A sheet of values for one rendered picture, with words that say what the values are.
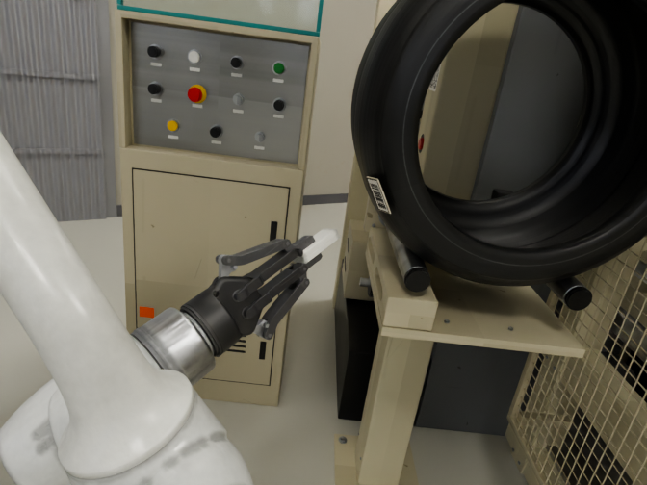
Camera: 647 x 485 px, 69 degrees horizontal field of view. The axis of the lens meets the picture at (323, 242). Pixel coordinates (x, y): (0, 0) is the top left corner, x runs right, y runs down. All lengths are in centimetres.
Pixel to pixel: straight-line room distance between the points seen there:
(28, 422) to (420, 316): 58
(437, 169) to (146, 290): 102
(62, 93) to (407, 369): 264
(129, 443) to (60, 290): 11
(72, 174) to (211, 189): 203
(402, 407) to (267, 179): 78
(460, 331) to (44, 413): 65
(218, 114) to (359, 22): 271
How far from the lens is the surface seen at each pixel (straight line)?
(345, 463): 169
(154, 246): 160
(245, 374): 177
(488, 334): 91
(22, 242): 37
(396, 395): 142
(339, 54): 398
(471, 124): 114
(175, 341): 54
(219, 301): 56
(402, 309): 83
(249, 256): 59
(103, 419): 38
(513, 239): 106
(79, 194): 347
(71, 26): 331
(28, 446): 53
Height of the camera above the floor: 123
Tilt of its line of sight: 22 degrees down
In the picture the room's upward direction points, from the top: 8 degrees clockwise
